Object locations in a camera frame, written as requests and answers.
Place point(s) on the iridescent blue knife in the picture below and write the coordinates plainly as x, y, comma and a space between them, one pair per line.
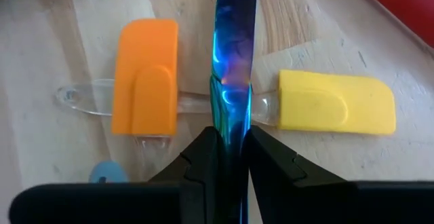
234, 47

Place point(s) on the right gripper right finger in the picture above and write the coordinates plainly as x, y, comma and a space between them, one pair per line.
271, 163

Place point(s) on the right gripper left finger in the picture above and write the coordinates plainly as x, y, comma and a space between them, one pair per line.
196, 169

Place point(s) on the yellow silicone spatula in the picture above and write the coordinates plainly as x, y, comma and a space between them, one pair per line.
332, 105

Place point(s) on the red silicone spoon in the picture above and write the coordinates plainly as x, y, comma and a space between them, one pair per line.
407, 0

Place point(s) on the orange silicone spatula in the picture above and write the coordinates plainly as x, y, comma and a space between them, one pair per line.
146, 81

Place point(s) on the blue silicone spoon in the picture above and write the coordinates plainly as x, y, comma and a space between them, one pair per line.
108, 173

